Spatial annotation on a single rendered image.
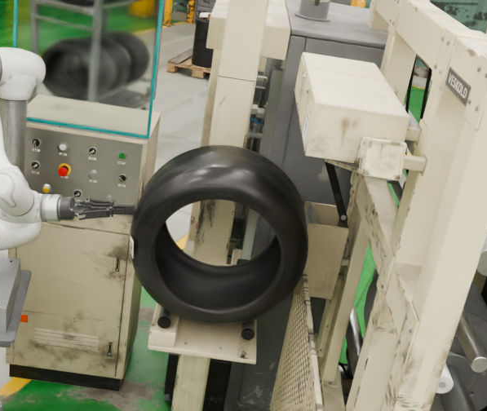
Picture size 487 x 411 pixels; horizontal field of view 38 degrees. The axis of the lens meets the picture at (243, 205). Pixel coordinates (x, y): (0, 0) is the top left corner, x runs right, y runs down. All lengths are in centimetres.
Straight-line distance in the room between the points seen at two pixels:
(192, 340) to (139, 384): 110
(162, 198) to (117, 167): 82
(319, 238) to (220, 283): 39
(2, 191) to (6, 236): 63
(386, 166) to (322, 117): 20
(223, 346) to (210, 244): 40
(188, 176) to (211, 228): 49
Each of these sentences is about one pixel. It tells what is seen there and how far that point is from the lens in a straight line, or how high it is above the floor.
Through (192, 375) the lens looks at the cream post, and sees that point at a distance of 298.
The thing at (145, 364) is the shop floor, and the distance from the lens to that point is 370.
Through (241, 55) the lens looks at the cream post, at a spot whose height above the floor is 174.
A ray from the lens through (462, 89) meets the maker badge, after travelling 173.
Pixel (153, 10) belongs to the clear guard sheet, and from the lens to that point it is 277.
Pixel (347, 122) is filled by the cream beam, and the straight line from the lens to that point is 183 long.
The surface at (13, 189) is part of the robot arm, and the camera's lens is 220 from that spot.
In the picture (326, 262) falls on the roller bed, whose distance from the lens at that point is 261.
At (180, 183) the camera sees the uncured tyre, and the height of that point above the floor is 140.
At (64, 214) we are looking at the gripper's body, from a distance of 235.
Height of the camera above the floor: 225
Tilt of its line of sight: 24 degrees down
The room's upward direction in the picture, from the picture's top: 10 degrees clockwise
